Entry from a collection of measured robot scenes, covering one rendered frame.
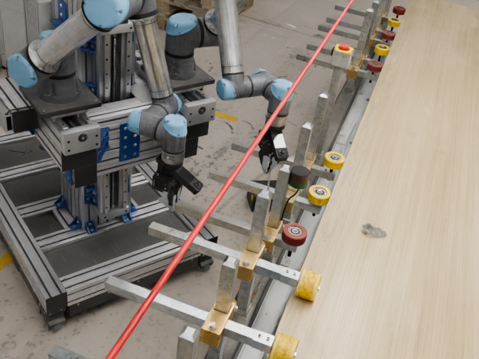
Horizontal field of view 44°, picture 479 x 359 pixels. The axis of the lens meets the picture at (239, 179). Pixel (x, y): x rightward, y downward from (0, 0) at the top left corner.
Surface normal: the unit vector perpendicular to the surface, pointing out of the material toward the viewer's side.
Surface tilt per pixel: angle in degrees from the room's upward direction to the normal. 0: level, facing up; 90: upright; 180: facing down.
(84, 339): 0
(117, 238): 0
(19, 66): 95
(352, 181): 0
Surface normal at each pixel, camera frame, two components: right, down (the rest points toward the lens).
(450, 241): 0.13, -0.80
